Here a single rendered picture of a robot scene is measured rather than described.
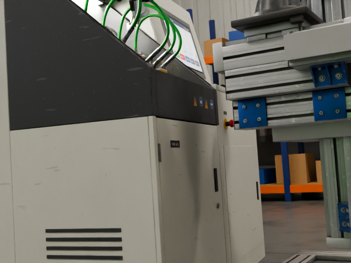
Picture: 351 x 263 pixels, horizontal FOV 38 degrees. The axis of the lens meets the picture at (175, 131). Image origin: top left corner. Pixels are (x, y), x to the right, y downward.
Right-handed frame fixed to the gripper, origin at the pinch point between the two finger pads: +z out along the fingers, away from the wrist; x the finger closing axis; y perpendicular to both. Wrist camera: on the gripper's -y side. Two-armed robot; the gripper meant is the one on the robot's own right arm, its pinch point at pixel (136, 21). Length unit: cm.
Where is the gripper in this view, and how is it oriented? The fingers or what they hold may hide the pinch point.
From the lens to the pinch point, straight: 210.8
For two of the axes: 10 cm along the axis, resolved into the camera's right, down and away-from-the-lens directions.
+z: 0.6, 10.0, -0.6
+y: 9.2, -0.8, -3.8
